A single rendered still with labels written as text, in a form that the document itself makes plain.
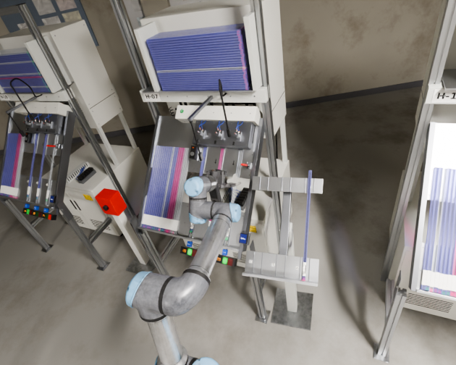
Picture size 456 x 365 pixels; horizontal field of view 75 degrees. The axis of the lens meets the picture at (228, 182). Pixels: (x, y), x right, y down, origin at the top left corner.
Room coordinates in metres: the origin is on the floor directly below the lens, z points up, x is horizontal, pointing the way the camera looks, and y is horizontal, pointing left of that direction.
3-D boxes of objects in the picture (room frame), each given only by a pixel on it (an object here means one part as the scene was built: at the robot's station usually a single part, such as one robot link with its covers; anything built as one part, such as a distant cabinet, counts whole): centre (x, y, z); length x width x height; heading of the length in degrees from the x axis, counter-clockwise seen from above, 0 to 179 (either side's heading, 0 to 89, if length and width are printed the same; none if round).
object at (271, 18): (2.01, -0.20, 0.86); 0.70 x 0.67 x 1.72; 59
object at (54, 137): (2.30, 1.30, 0.66); 1.01 x 0.73 x 1.31; 149
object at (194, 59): (1.58, -0.01, 1.52); 0.51 x 0.13 x 0.27; 59
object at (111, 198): (1.69, 0.83, 0.39); 0.24 x 0.24 x 0.78; 59
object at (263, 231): (1.71, -0.02, 0.31); 0.70 x 0.65 x 0.62; 59
